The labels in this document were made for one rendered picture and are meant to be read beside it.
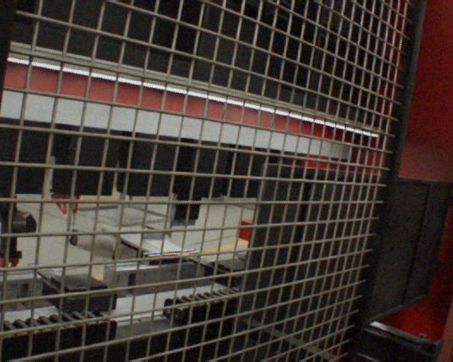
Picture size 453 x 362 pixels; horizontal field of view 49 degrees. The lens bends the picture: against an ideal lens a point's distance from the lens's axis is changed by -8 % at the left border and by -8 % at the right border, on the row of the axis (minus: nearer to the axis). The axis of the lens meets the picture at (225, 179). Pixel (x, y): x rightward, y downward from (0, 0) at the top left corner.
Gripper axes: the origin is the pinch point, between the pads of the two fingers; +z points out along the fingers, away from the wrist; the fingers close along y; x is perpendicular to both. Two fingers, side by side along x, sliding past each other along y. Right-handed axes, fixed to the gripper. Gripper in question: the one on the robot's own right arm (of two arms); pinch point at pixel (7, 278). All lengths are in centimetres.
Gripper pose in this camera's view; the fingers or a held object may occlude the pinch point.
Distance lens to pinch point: 175.9
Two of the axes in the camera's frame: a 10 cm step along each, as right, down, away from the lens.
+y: 6.5, -1.1, -7.5
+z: -0.1, 9.9, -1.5
